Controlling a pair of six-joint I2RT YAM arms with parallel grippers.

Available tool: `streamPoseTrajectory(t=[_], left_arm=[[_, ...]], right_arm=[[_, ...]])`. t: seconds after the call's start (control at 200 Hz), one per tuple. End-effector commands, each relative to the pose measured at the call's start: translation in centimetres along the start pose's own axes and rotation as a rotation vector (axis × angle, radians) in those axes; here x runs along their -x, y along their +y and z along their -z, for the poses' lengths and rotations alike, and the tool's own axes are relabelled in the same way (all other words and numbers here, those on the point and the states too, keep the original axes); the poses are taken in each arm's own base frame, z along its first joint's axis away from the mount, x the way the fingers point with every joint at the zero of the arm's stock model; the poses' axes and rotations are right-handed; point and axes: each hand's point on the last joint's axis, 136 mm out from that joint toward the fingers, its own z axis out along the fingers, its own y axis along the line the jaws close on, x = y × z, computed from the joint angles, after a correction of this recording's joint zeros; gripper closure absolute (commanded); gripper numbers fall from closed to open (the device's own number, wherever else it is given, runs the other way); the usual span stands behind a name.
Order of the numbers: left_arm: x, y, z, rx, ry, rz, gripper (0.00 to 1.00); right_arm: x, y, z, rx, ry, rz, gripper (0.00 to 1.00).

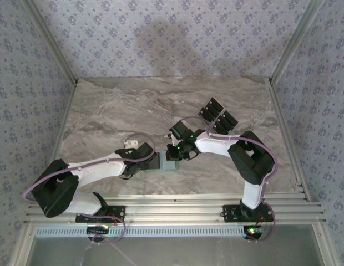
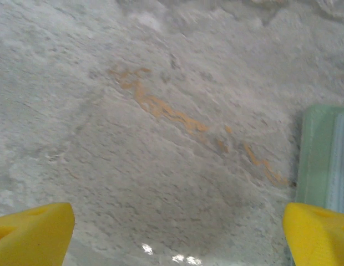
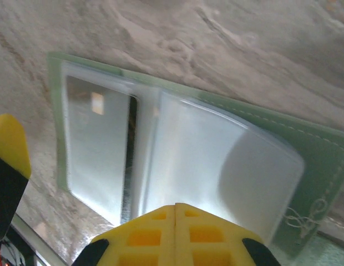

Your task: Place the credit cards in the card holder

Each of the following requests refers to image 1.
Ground grey blue card holder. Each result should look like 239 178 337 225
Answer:
148 151 179 173

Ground aluminium front rails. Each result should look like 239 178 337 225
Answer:
23 192 327 226

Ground controller circuit board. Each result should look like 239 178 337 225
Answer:
87 226 110 236
243 226 266 241

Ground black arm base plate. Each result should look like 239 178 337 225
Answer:
75 204 127 224
222 204 274 223

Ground grey slotted cable duct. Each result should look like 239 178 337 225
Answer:
35 224 246 238

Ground aluminium table side rail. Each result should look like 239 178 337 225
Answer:
265 77 311 202
8 79 80 266

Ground aluminium frame post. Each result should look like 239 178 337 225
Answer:
270 0 327 83
22 0 80 85

